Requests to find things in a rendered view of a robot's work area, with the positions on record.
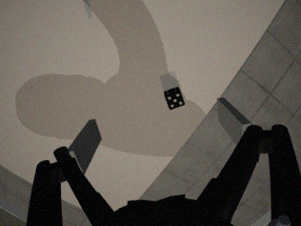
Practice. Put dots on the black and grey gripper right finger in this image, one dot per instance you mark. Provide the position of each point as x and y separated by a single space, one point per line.
227 189

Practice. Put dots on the black die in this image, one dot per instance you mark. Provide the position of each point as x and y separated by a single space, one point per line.
174 98

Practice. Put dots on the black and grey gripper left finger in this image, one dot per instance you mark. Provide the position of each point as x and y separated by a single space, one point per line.
45 200

